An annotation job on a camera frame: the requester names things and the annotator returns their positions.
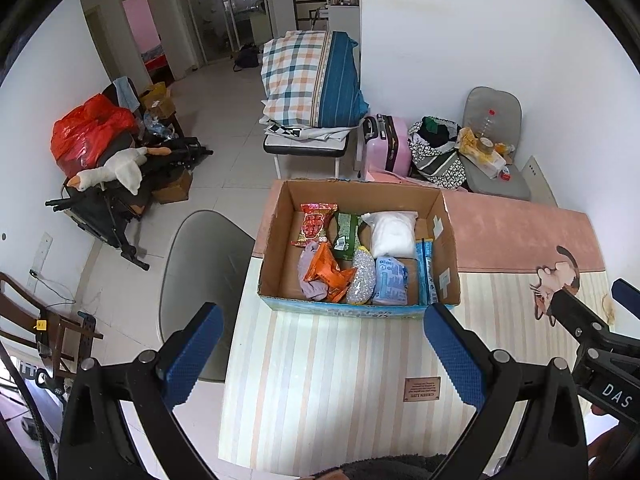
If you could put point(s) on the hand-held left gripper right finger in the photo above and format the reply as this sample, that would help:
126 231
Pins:
452 355

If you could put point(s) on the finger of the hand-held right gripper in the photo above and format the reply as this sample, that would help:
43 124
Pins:
629 296
575 312

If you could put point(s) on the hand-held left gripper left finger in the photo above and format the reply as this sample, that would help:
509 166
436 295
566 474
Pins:
192 355

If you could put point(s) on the blue and white long packet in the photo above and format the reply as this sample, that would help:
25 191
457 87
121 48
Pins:
426 272

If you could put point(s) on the blue tissue packet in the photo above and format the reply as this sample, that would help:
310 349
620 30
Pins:
390 282

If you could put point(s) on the clear glittery bag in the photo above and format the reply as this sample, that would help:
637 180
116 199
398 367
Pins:
362 280

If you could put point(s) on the white plastic bag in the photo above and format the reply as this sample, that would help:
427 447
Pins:
392 232

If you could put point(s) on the purple sock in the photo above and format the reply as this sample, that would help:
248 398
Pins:
309 272

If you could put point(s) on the orange snack packet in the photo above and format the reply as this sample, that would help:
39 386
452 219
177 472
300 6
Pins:
327 270

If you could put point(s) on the green snack packet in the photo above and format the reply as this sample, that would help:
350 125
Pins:
346 235

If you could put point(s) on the red snack packet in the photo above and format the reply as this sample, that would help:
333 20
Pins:
315 225

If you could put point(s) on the person's right forearm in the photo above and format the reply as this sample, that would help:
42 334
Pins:
617 435

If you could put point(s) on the crumpled beige tissue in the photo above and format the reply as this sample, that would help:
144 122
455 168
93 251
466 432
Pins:
608 310

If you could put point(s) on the grey chair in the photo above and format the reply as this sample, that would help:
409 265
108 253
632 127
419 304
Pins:
500 105
205 270

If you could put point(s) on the pink mat with cat print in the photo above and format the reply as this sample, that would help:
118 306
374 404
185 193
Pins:
505 230

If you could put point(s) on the dark fleece clothing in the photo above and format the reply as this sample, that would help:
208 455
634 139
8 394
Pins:
380 467

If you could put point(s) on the white leaning panel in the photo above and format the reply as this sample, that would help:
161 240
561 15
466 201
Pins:
539 180

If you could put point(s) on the dark wooden chair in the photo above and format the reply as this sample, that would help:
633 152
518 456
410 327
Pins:
55 322

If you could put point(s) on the small red box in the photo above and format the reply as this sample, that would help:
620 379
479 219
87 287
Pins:
505 175

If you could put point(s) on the black folding rack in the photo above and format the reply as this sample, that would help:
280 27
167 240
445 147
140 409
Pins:
105 215

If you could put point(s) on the small brown cardboard box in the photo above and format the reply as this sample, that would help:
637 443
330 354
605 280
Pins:
173 187

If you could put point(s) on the beige tissue pack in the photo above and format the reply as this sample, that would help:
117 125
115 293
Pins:
485 164

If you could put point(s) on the brown tape roll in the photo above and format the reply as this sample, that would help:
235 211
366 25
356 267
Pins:
485 144

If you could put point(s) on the patterned fabric bag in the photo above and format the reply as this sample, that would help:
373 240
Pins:
437 162

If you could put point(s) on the white goose plush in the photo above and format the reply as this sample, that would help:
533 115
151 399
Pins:
117 170

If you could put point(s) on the yellow plastic bag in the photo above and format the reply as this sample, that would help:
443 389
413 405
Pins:
467 141

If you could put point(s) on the clear plastic bottle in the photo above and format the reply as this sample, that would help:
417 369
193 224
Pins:
488 122

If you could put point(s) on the pink suitcase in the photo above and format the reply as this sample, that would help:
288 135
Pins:
392 147

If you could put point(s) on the black padded bench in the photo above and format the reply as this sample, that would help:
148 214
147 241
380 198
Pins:
305 145

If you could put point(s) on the red plastic bag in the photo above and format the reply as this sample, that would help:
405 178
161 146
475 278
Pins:
85 132

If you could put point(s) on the yellow cardboard box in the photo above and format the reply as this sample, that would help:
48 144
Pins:
157 100

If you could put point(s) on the light blue towel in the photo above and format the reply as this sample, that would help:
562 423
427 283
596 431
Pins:
126 92

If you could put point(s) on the plaid folded quilt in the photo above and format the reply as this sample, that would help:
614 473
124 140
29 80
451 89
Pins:
310 77

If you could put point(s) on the black bag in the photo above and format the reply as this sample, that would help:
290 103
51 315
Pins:
246 57

